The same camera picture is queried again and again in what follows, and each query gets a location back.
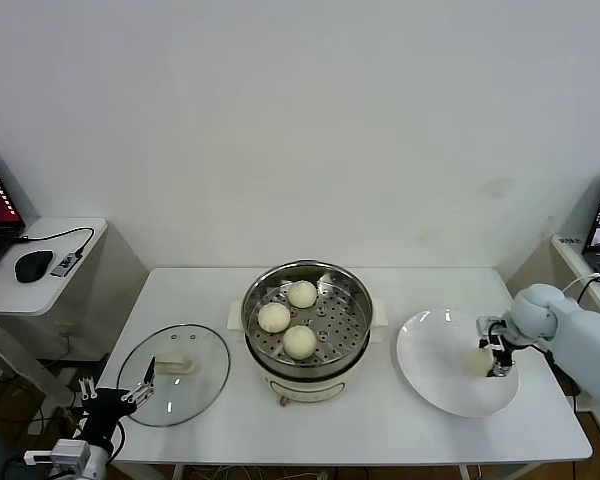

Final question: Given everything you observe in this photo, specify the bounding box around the white steamed baozi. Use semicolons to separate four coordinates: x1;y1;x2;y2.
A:
257;302;292;334
286;279;318;310
282;324;318;360
467;348;495;377

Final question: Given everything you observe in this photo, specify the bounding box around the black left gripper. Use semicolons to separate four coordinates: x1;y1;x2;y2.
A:
78;355;157;442

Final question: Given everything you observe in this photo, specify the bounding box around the glass lid with cream handle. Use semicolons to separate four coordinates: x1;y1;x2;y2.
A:
116;323;231;428

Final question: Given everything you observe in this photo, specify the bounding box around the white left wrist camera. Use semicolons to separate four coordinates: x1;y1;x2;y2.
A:
23;439;92;471

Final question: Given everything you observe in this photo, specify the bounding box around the cream electric cooker base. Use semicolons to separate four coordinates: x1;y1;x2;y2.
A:
227;297;390;407

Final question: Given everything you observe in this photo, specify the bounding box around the white laptop cable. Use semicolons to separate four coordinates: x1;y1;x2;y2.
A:
562;272;600;294

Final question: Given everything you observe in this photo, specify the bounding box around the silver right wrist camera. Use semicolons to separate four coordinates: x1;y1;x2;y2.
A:
475;315;505;347

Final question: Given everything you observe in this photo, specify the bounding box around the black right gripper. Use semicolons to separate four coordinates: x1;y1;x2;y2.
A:
475;322;517;380

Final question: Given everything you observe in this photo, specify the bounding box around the black laptop power cable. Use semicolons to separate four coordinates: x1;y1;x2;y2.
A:
577;277;600;304

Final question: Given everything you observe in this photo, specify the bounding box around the black usb cable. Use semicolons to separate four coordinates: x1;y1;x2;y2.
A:
13;226;95;251

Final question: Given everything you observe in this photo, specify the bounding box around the small black usb hub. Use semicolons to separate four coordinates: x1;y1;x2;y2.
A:
49;252;79;279

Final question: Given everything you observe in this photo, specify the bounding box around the white side table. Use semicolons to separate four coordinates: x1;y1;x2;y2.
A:
504;233;600;441
0;215;150;419

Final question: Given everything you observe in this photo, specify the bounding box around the stainless steel steamer basket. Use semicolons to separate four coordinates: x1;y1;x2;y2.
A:
242;258;375;374

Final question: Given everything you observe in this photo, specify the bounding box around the white round plate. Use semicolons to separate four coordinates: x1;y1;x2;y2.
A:
396;308;522;419

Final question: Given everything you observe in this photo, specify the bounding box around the black computer mouse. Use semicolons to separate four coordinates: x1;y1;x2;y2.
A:
13;248;54;284

